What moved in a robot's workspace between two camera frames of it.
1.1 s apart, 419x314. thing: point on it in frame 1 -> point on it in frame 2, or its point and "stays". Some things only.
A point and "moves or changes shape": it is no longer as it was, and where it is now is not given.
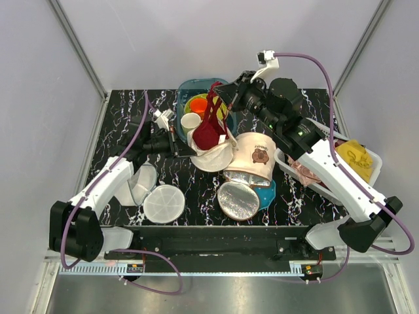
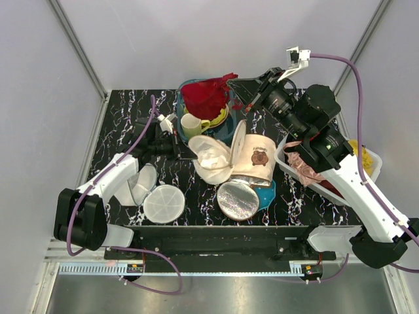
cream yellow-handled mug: (189, 122) stays
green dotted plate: (221, 110) -> (220, 118)
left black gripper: (184, 150) stays
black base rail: (220, 248) stays
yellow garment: (358, 159) stays
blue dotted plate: (266, 194) stays
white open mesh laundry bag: (163, 203) stays
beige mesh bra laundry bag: (214, 159) moves or changes shape
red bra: (206, 135) -> (208, 97)
